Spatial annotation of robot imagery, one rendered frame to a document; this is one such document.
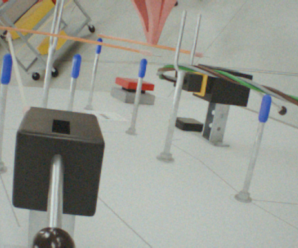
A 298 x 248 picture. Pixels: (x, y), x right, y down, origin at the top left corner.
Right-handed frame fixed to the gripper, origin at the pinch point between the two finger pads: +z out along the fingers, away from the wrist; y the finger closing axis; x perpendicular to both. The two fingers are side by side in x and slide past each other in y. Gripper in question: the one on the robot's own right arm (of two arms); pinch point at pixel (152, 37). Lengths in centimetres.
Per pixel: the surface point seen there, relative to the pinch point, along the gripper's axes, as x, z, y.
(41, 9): 397, -7, 52
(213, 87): -5.8, 5.2, 5.1
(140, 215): -22.3, 9.5, -11.1
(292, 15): 160, -6, 184
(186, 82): -5.1, 4.7, 1.9
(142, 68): -2.8, 3.3, -2.4
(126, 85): 16.7, 9.0, 3.5
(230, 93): -5.8, 6.1, 7.5
